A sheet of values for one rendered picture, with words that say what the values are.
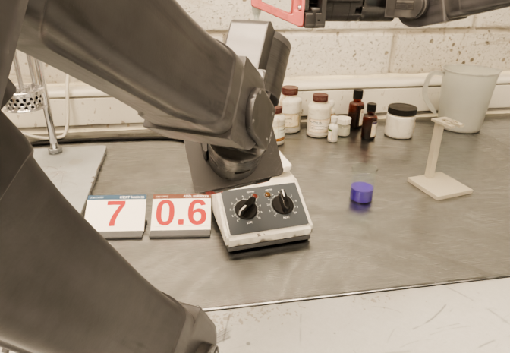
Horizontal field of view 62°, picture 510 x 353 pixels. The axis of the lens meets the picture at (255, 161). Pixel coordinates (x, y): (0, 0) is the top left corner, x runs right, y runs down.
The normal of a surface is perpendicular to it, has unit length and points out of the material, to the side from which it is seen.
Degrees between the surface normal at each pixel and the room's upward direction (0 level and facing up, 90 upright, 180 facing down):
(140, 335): 87
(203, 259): 0
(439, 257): 0
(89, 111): 90
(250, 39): 52
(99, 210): 40
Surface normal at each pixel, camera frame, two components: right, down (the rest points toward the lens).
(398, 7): -0.73, 0.27
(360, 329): 0.01, -0.91
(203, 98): 0.88, 0.18
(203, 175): 0.10, -0.19
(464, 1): -0.53, 0.33
